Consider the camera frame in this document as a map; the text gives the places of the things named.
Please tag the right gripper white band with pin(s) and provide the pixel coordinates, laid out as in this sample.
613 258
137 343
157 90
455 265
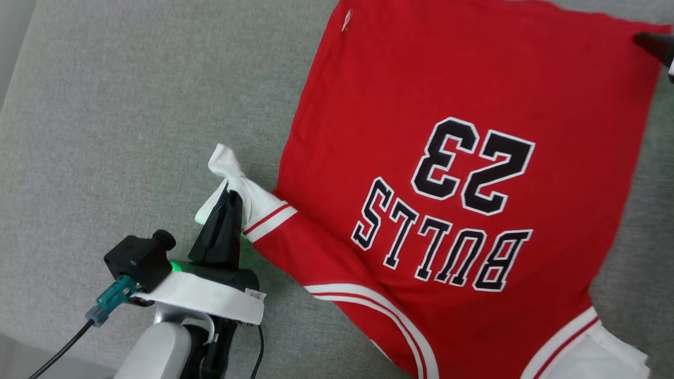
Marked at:
671 68

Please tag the red basketball jersey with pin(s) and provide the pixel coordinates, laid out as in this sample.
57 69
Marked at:
447 173

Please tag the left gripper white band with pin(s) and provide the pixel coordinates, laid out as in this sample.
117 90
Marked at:
210 298

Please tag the grey fabric sofa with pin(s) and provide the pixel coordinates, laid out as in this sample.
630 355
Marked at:
121 121

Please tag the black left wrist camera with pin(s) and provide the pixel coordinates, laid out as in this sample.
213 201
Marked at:
138 259

